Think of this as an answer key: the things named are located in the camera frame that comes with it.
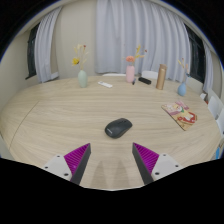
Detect green vase with dried flowers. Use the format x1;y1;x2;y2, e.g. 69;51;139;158
71;43;90;89

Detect white remote control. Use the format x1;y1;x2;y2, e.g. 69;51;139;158
97;80;114;89

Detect pink vase with dried flowers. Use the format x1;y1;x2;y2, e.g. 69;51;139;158
124;44;148;84

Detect narrow white curtain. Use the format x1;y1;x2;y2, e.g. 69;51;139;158
34;7;63;84
202;41;214;94

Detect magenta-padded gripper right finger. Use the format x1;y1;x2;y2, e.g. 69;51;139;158
132;142;184;185

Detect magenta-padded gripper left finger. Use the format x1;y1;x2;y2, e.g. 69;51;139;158
41;142;92;186

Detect black computer mouse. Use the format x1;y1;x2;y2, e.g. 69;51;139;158
104;117;134;139

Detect white and blue chairs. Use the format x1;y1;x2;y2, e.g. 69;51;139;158
199;89;224;160

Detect blue vase with dried flowers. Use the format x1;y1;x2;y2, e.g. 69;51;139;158
176;57;192;98

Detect black rectangular case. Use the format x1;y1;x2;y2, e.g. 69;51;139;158
138;76;152;86

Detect dark framed window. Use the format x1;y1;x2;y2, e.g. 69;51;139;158
184;24;206;84
25;23;41;80

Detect printed pink red mouse pad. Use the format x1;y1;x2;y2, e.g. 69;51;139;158
161;100;198;132

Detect brown thermos bottle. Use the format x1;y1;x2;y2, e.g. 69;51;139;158
155;63;168;91

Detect wide white curtain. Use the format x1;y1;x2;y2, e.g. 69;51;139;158
94;0;192;84

